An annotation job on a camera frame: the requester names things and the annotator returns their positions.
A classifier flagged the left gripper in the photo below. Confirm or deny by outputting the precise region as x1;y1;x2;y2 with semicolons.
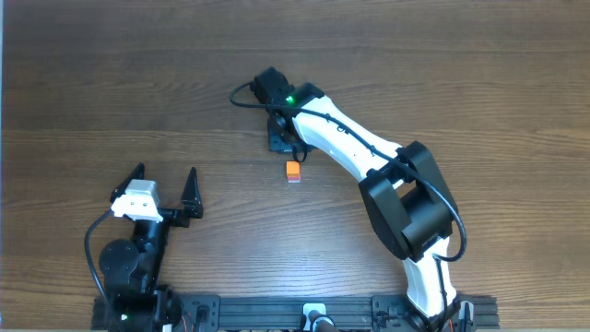
109;161;205;228

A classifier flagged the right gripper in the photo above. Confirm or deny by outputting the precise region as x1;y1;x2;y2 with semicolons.
268;114;305;153

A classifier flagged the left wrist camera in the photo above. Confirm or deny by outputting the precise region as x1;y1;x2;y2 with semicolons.
110;179;163;224

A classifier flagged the black cable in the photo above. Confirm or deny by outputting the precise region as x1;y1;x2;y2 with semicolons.
229;81;468;264
83;209;116;332

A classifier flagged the mounting rail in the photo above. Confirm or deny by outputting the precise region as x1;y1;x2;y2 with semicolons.
91;294;501;332

